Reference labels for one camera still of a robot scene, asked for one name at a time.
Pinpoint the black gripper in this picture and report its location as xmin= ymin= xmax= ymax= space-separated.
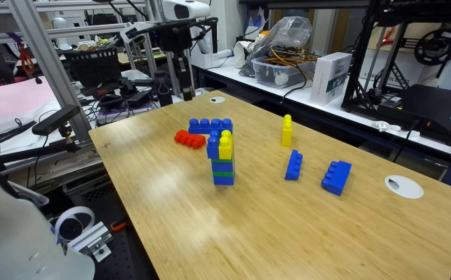
xmin=150 ymin=17 xmax=221 ymax=79

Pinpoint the long blue toy block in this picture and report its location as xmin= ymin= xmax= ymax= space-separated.
xmin=206 ymin=129 xmax=221 ymax=160
xmin=187 ymin=116 xmax=235 ymax=135

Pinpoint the long red toy block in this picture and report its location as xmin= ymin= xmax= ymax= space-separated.
xmin=173 ymin=129 xmax=209 ymax=150

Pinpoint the yellow toy block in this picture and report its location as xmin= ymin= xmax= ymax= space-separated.
xmin=218 ymin=129 xmax=235 ymax=161
xmin=280 ymin=113 xmax=296 ymax=149

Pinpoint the blue green stacked block tower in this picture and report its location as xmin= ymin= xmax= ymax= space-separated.
xmin=210 ymin=157 xmax=237 ymax=186

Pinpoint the narrow blue toy block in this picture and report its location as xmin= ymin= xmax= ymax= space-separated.
xmin=283 ymin=149 xmax=305 ymax=181

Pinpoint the wide blue toy block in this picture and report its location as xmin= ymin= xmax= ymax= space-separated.
xmin=321 ymin=160 xmax=353 ymax=197

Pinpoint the black plastic crate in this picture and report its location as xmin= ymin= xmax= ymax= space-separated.
xmin=61 ymin=46 xmax=122 ymax=88

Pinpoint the clear plastic storage bin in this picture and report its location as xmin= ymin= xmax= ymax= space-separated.
xmin=251 ymin=54 xmax=316 ymax=90

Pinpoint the clear plastic bag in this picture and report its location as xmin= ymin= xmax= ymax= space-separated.
xmin=243 ymin=13 xmax=316 ymax=66

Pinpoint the white cardboard box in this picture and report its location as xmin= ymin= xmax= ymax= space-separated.
xmin=310 ymin=51 xmax=353 ymax=105

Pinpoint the white workbench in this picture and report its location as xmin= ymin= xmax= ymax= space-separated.
xmin=192 ymin=48 xmax=451 ymax=167

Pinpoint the pink sheet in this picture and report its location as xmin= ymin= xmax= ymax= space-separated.
xmin=0 ymin=76 xmax=64 ymax=139

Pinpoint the white VR controller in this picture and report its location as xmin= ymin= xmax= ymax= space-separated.
xmin=53 ymin=205 xmax=98 ymax=245

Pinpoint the black filament spool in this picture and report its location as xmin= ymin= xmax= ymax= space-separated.
xmin=412 ymin=27 xmax=451 ymax=66

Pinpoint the black device box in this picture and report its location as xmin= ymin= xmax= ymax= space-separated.
xmin=400 ymin=83 xmax=451 ymax=147

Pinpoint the black camera on stand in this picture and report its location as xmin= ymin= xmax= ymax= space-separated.
xmin=31 ymin=104 xmax=83 ymax=138

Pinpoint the black 3D printer frame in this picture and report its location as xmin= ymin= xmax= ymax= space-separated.
xmin=341 ymin=0 xmax=451 ymax=115

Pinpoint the aluminium mounting rail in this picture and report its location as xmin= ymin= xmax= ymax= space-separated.
xmin=66 ymin=220 xmax=115 ymax=264

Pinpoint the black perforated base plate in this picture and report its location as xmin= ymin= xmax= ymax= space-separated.
xmin=92 ymin=227 xmax=157 ymax=280

